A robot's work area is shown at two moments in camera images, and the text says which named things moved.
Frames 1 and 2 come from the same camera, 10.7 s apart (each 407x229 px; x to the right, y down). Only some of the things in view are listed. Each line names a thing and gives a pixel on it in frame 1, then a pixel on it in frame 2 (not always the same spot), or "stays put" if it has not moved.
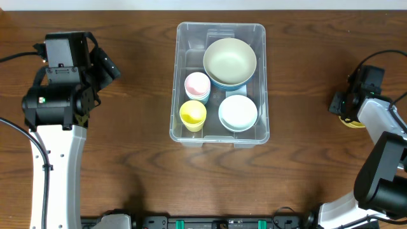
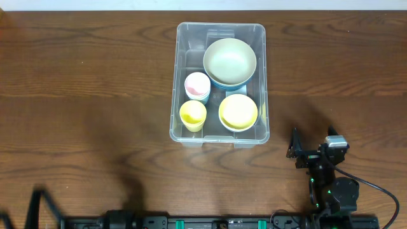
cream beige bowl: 229,61 stays put
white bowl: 238,112 stays put
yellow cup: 193,113 stays put
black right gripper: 334,104 to 295,151
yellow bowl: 353,123 to 238,111
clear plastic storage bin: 219,91 stays put
